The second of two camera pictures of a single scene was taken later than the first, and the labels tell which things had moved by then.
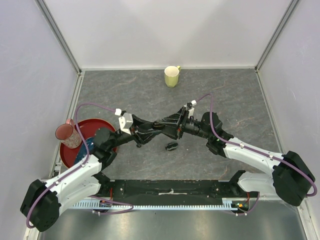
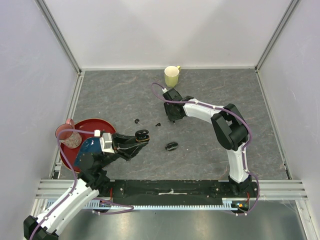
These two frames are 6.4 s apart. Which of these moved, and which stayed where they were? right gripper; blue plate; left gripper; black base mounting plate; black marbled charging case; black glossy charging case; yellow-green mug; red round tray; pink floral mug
Moved: black glossy charging case; left gripper; right gripper
Stayed: red round tray; pink floral mug; black marbled charging case; yellow-green mug; black base mounting plate; blue plate
